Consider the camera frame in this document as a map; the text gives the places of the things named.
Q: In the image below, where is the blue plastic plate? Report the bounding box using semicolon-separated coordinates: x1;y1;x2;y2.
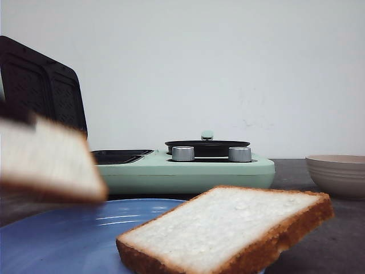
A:
1;199;182;273

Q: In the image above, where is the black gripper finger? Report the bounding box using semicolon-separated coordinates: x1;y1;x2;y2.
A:
0;99;36;126

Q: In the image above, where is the black round frying pan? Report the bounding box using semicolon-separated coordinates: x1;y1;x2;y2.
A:
165;131;250;157

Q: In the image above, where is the mint green breakfast maker base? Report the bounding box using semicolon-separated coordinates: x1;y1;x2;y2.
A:
92;149;275;195

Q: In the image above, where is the right silver control knob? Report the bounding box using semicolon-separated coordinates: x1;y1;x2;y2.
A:
228;147;252;163

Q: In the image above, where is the white bread slice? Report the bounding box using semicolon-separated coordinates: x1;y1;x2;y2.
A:
1;115;108;203
116;186;334;273

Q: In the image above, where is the beige ribbed bowl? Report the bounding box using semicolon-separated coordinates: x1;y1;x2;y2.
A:
306;155;364;199

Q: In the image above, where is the silver control knob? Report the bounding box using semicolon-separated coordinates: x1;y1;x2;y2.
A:
228;147;252;163
172;146;195;162

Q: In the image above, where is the left silver control knob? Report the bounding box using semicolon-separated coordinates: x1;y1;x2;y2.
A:
172;146;195;162

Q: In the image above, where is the mint green sandwich maker lid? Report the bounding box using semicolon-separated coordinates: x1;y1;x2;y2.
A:
1;35;88;135

